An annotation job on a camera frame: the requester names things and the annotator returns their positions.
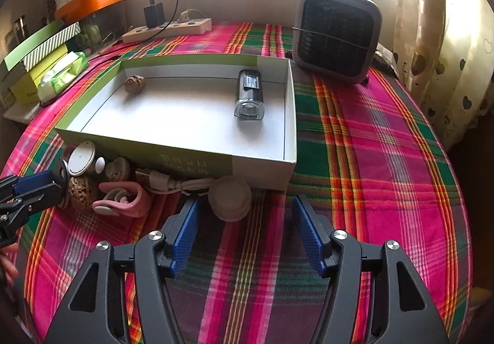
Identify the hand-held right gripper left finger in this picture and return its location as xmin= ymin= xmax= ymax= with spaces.
xmin=44 ymin=195 xmax=201 ymax=344

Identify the plaid tablecloth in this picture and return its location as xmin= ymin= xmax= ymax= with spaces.
xmin=0 ymin=20 xmax=475 ymax=344

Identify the heart print curtain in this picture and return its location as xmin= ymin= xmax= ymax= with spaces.
xmin=397 ymin=0 xmax=494 ymax=148

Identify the black charger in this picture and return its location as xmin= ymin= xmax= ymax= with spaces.
xmin=144 ymin=2 xmax=165 ymax=29

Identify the black charger cable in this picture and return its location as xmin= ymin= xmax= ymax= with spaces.
xmin=87 ymin=0 xmax=180 ymax=59

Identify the brown walnut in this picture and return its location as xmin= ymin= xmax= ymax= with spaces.
xmin=124 ymin=75 xmax=147 ymax=92
xmin=69 ymin=176 xmax=99 ymax=211

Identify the yellow-green box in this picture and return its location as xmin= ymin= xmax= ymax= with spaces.
xmin=10 ymin=47 xmax=70 ymax=106

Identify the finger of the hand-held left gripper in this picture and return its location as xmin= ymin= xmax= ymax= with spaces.
xmin=0 ymin=170 xmax=58 ymax=197
xmin=0 ymin=184 xmax=65 ymax=248

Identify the green striped box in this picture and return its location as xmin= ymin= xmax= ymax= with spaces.
xmin=23 ymin=22 xmax=82 ymax=71

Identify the pink green clip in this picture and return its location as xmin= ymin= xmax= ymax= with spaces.
xmin=93 ymin=181 xmax=155 ymax=218

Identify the green tissue pack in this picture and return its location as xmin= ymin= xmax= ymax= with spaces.
xmin=39 ymin=51 xmax=90 ymax=96

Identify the green and white cardboard box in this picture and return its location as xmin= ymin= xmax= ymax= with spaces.
xmin=54 ymin=55 xmax=298 ymax=190

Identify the green flat lid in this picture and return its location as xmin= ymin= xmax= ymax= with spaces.
xmin=0 ymin=20 xmax=64 ymax=73

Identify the small white round jar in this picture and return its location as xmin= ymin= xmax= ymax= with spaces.
xmin=207 ymin=176 xmax=251 ymax=222

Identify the person's left hand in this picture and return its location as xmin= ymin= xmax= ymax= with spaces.
xmin=0 ymin=243 xmax=19 ymax=280

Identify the grey desktop heater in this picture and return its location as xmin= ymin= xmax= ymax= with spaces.
xmin=290 ymin=0 xmax=383 ymax=85

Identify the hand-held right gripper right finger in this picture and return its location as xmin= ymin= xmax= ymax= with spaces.
xmin=291 ymin=194 xmax=452 ymax=344

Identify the white cable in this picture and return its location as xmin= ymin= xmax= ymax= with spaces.
xmin=135 ymin=168 xmax=232 ymax=196

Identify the white and green spool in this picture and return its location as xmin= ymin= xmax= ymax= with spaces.
xmin=63 ymin=141 xmax=96 ymax=177

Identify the glass tank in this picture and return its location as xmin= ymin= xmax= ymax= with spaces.
xmin=79 ymin=1 xmax=128 ymax=49

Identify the beige power strip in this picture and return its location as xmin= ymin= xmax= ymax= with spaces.
xmin=122 ymin=17 xmax=213 ymax=44

